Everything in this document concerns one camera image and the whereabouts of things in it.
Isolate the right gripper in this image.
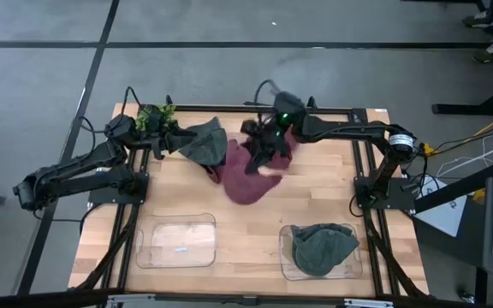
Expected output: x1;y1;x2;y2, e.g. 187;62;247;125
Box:
241;118;294;175

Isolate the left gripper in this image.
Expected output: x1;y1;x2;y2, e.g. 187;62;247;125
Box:
137;126;199;160

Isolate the grey-green baseball cap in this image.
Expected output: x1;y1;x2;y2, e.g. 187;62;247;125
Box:
290;222;361;278
177;115;229;169

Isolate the clear plastic bin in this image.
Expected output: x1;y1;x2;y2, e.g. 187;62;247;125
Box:
278;222;364;282
134;212;218;270

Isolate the green potted plant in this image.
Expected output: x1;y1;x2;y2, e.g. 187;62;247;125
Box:
136;104;178;133

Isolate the white flat box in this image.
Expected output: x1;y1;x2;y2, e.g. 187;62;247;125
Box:
413;175;469;239

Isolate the black desk bar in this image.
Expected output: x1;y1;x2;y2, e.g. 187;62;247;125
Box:
414;160;493;215

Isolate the black desk foot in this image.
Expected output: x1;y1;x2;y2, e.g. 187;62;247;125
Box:
431;84;493;116

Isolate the black crossbar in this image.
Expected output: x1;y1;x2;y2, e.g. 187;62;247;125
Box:
0;287;493;308

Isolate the person's shoe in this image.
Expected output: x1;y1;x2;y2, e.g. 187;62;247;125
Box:
472;40;493;64
461;10;493;30

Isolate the black aluminium table frame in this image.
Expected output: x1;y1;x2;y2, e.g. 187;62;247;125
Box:
68;101;431;300

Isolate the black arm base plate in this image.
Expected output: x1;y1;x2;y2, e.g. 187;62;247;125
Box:
353;176;417;210
86;169;150;205

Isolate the yellow cable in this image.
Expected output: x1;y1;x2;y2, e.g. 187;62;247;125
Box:
420;112;493;157

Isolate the white cable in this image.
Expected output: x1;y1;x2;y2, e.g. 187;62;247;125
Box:
437;135;493;179

